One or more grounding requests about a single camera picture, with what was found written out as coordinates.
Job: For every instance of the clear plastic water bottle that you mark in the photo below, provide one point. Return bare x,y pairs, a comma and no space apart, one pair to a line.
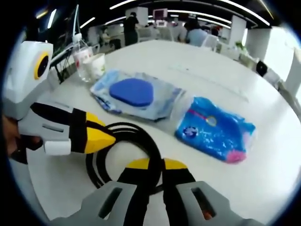
81,58

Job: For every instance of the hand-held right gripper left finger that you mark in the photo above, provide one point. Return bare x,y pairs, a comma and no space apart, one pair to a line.
98,207

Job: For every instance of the blue tissue packet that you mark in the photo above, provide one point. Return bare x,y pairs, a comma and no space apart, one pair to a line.
216,131

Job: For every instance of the black office chair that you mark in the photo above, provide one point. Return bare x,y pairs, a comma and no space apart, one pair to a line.
261,68

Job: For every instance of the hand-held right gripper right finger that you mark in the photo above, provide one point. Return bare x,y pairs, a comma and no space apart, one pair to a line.
211,204

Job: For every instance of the clear bag with blue item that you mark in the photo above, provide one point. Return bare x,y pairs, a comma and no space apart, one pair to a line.
131,90

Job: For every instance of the white paper cup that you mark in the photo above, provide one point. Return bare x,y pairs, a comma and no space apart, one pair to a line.
96,67

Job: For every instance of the white table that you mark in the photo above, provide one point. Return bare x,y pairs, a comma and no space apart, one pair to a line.
211,179

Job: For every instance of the person's left hand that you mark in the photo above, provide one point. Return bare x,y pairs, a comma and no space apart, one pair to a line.
14,141

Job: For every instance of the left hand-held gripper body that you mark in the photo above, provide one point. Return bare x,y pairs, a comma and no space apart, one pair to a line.
26,80

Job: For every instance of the green potted plant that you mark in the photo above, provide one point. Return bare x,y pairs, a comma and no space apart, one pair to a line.
241,46

